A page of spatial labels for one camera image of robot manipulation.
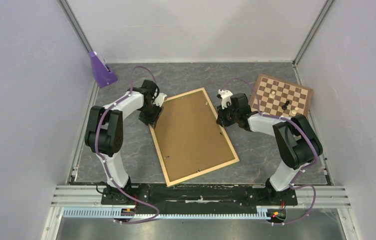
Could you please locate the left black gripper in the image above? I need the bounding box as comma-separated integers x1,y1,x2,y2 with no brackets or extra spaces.
139,101,164,129

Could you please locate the brown frame backing board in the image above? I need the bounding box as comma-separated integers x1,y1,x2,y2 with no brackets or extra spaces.
152,90,236,184

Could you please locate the light wooden picture frame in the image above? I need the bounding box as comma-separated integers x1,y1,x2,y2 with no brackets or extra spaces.
148,87,240,188

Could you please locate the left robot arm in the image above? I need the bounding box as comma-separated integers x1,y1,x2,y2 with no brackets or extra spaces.
84,80,166,204

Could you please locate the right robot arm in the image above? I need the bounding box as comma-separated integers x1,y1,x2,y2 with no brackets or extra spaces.
216,90,323,204

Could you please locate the wooden chessboard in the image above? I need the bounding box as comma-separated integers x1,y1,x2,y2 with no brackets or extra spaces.
249,74,313,117

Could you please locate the purple plastic stand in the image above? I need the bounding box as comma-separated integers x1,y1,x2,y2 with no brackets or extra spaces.
89,51,118,88

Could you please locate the black chess piece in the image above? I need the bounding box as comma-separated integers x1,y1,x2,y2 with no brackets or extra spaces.
281,100,290,110

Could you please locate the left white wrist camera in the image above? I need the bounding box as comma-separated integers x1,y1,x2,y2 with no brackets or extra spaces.
153,92,167,107

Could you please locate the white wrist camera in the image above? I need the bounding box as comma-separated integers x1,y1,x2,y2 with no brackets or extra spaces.
153,92,167,107
218,89,233,109

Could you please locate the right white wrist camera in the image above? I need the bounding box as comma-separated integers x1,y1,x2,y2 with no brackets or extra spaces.
218,89,233,109

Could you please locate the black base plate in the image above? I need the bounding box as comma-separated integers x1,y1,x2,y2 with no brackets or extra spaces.
97,183,298,215

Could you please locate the white slotted cable duct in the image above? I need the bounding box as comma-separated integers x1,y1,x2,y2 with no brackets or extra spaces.
63,207,271,220

